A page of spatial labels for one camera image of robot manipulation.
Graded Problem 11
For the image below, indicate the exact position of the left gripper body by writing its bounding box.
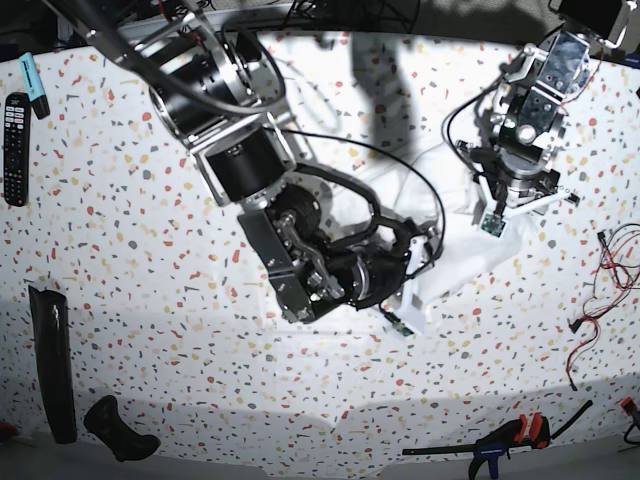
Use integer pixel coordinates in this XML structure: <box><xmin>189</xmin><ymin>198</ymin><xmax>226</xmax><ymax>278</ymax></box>
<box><xmin>470</xmin><ymin>149</ymin><xmax>562</xmax><ymax>219</ymax></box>

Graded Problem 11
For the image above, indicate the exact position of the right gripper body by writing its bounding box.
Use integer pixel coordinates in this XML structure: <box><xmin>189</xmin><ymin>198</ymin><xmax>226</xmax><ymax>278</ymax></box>
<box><xmin>348</xmin><ymin>229</ymin><xmax>440</xmax><ymax>310</ymax></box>

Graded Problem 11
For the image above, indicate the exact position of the white T-shirt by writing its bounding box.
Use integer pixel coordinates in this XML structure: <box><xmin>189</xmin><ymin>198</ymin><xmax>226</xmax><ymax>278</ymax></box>
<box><xmin>313</xmin><ymin>135</ymin><xmax>537</xmax><ymax>319</ymax></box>

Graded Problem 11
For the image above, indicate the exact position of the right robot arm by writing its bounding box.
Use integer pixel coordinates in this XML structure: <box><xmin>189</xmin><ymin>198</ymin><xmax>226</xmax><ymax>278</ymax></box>
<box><xmin>50</xmin><ymin>1</ymin><xmax>445</xmax><ymax>328</ymax></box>

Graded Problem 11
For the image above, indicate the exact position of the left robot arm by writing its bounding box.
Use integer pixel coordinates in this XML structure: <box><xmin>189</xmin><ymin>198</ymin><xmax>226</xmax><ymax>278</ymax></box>
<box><xmin>451</xmin><ymin>1</ymin><xmax>637</xmax><ymax>236</ymax></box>

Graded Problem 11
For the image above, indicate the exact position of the black orange bar clamp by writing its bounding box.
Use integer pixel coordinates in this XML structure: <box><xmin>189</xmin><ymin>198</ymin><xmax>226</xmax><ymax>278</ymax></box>
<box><xmin>402</xmin><ymin>413</ymin><xmax>551</xmax><ymax>480</ymax></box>

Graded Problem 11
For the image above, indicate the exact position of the orange black clamp at edge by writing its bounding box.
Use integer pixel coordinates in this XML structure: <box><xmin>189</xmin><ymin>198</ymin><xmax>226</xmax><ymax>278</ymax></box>
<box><xmin>619</xmin><ymin>396</ymin><xmax>640</xmax><ymax>444</ymax></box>

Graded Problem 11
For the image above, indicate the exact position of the long black pouch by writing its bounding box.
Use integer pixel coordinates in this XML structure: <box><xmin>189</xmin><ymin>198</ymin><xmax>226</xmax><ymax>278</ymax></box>
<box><xmin>28</xmin><ymin>286</ymin><xmax>77</xmax><ymax>444</ymax></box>

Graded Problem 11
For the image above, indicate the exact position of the blue highlighter marker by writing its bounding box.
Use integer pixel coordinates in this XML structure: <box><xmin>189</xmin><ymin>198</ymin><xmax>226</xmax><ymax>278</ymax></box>
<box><xmin>18</xmin><ymin>52</ymin><xmax>50</xmax><ymax>120</ymax></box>

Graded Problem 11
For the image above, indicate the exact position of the black TV remote control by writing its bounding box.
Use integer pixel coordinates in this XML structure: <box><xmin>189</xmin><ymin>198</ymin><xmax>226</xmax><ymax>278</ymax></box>
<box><xmin>1</xmin><ymin>92</ymin><xmax>31</xmax><ymax>207</ymax></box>

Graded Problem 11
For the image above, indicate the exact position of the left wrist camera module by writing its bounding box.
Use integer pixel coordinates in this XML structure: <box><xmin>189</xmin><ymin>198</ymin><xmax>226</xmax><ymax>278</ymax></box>
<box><xmin>480</xmin><ymin>213</ymin><xmax>508</xmax><ymax>238</ymax></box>

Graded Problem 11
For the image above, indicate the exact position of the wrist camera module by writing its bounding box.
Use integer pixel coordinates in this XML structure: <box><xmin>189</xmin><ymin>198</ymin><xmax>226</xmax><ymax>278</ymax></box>
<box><xmin>480</xmin><ymin>213</ymin><xmax>508</xmax><ymax>238</ymax></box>
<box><xmin>389</xmin><ymin>289</ymin><xmax>429</xmax><ymax>337</ymax></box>

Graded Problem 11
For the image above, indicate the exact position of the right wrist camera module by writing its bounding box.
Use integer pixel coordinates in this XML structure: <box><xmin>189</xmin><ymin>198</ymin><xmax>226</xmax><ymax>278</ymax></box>
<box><xmin>389</xmin><ymin>289</ymin><xmax>429</xmax><ymax>337</ymax></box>

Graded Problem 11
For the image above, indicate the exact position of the red black wire bundle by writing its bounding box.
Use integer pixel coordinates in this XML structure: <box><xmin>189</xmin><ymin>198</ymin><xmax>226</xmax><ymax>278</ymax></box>
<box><xmin>564</xmin><ymin>223</ymin><xmax>640</xmax><ymax>392</ymax></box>

